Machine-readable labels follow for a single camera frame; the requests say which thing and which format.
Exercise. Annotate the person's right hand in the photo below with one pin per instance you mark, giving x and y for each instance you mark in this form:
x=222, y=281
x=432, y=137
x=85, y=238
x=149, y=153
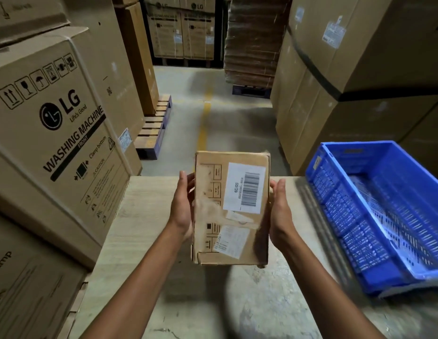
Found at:
x=282, y=225

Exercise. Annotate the person's left hand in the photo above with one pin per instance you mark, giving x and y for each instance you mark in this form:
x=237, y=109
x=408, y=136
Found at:
x=180, y=215

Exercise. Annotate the person's left thumb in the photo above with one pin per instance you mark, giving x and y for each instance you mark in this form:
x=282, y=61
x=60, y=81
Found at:
x=182, y=187

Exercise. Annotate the person's right thumb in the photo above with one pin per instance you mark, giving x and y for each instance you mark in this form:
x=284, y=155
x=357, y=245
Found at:
x=281, y=194

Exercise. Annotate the small labelled cardboard box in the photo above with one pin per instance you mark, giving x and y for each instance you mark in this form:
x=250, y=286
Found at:
x=229, y=208

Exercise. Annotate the person's left forearm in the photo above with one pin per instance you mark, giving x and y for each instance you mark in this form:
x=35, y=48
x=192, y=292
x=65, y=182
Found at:
x=134, y=289

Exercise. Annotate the person's right forearm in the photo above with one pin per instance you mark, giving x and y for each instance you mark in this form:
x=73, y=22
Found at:
x=324, y=296

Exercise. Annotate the wooden pallet with blue edge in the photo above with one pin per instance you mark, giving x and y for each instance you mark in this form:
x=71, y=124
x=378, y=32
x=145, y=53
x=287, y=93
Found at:
x=153, y=130

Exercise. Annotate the huge plain cardboard carton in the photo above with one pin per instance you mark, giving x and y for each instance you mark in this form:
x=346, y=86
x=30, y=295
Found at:
x=317, y=119

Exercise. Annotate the blue plastic crate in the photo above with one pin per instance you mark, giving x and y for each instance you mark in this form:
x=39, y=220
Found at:
x=363, y=222

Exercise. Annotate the large printed appliance carton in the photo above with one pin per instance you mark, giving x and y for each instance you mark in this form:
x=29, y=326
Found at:
x=56, y=137

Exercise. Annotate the tall narrow cardboard carton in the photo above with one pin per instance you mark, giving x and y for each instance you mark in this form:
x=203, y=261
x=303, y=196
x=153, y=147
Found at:
x=139, y=56

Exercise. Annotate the large cardboard carton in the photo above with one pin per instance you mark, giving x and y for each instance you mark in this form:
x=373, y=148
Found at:
x=28, y=289
x=24, y=14
x=106, y=67

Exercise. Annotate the printed cardboard carton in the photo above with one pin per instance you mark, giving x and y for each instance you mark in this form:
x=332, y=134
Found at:
x=166, y=33
x=197, y=2
x=161, y=0
x=198, y=37

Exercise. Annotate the stack of flattened cardboard sheets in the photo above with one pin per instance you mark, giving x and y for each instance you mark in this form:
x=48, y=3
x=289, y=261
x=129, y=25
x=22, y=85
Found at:
x=252, y=42

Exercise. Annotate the huge carton with white label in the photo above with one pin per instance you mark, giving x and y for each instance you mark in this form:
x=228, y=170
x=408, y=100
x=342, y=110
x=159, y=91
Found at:
x=374, y=38

